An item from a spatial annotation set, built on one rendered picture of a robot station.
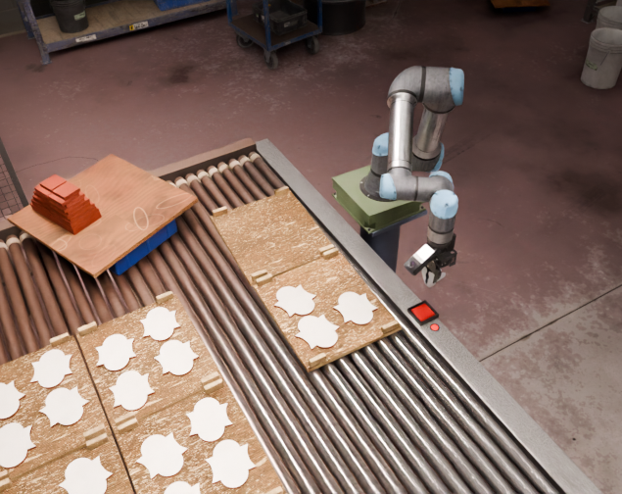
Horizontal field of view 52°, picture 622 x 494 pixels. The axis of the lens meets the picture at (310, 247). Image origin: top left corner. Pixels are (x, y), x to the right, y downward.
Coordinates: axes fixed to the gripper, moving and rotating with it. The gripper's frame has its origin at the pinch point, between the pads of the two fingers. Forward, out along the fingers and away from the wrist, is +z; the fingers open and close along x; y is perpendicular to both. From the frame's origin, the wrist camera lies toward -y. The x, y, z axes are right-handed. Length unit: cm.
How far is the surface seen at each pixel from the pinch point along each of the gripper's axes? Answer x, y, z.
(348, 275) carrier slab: 26.5, -13.0, 12.6
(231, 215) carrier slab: 78, -35, 13
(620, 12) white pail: 209, 362, 74
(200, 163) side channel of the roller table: 115, -32, 11
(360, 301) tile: 13.4, -16.2, 11.5
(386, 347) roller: -5.3, -18.5, 14.3
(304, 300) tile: 23.7, -32.5, 11.5
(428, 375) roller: -20.9, -13.6, 14.4
